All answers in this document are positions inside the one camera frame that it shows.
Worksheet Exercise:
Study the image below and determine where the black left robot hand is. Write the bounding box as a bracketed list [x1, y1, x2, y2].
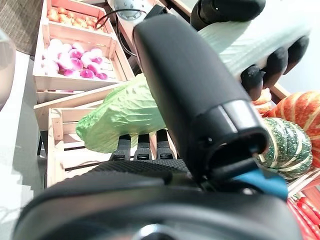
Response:
[147, 0, 312, 101]

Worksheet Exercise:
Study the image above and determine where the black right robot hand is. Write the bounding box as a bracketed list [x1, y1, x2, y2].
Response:
[11, 12, 305, 240]

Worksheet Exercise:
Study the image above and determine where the white green napa cabbage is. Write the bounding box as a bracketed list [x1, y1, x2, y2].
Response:
[75, 18, 314, 154]

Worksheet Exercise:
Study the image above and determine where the pale purple white turnip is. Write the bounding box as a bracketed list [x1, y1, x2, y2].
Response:
[89, 47, 104, 59]

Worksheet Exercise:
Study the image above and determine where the large green striped pumpkin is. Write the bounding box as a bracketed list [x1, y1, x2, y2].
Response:
[256, 116, 314, 181]

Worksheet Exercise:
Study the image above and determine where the flat orange striped pumpkin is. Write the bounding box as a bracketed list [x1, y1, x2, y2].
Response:
[251, 87, 320, 169]

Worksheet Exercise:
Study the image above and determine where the red plastic carrot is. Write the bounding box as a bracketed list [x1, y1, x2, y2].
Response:
[297, 196, 320, 226]
[287, 199, 318, 240]

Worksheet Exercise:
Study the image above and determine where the grey woven mat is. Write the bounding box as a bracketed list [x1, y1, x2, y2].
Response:
[0, 0, 44, 55]

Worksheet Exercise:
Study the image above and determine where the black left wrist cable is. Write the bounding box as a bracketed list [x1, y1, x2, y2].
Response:
[93, 8, 152, 58]

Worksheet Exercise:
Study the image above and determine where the wooden display shelf frame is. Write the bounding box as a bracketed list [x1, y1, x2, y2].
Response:
[33, 81, 141, 133]

